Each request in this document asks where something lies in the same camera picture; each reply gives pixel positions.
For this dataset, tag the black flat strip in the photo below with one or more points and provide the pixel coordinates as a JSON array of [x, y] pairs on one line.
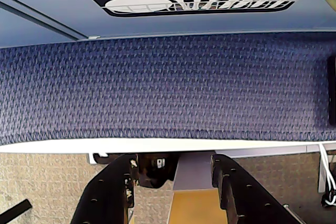
[[15, 209]]

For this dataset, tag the grey box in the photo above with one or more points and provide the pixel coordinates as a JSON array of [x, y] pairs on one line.
[[194, 171]]

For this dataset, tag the black box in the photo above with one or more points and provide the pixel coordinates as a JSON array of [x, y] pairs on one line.
[[332, 90]]

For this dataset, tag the yellow wooden block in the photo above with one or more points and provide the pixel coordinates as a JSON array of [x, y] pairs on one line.
[[197, 208]]

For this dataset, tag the white bracket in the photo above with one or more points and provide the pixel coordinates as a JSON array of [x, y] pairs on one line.
[[92, 158]]

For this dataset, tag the blue woven fabric mat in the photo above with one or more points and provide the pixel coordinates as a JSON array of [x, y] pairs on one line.
[[168, 87]]

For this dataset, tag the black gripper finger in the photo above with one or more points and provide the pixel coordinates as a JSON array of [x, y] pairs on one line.
[[249, 195], [105, 190]]

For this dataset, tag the black clamp base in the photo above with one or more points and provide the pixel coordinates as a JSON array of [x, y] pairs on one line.
[[155, 174]]

